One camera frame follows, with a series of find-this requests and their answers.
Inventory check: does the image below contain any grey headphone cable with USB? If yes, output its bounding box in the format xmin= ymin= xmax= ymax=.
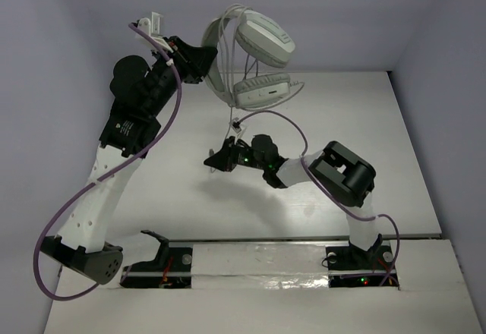
xmin=208 ymin=3 xmax=305 ymax=174

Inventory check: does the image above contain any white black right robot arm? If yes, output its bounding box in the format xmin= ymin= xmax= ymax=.
xmin=204 ymin=134 xmax=381 ymax=268

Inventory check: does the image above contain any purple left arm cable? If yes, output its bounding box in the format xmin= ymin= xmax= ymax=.
xmin=33 ymin=22 xmax=183 ymax=301

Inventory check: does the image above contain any white over-ear headphones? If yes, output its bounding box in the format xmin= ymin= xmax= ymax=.
xmin=201 ymin=4 xmax=295 ymax=111

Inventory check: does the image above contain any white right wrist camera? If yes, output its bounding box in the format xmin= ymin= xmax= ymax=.
xmin=229 ymin=118 xmax=247 ymax=141

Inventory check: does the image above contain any white front cover panel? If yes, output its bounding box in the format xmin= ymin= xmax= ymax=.
xmin=46 ymin=240 xmax=481 ymax=333

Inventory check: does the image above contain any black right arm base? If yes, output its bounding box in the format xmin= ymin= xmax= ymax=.
xmin=321 ymin=241 xmax=399 ymax=288

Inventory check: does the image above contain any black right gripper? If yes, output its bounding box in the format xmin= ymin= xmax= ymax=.
xmin=205 ymin=137 xmax=267 ymax=173

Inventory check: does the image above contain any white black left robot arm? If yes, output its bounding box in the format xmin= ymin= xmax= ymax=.
xmin=39 ymin=36 xmax=217 ymax=285

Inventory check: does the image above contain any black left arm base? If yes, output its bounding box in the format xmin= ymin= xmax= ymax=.
xmin=119 ymin=230 xmax=194 ymax=289

